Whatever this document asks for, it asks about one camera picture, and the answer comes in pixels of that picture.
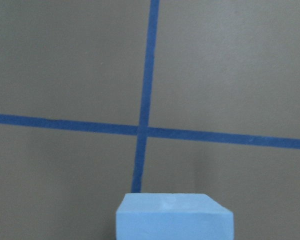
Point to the light blue foam block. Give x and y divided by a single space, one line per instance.
173 216

